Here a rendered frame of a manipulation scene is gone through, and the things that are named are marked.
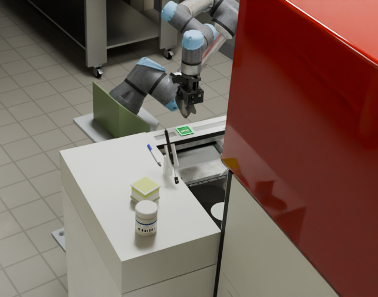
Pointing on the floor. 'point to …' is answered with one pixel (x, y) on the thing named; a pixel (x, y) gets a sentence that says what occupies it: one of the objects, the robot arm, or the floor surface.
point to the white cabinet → (83, 273)
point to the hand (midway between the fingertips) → (184, 114)
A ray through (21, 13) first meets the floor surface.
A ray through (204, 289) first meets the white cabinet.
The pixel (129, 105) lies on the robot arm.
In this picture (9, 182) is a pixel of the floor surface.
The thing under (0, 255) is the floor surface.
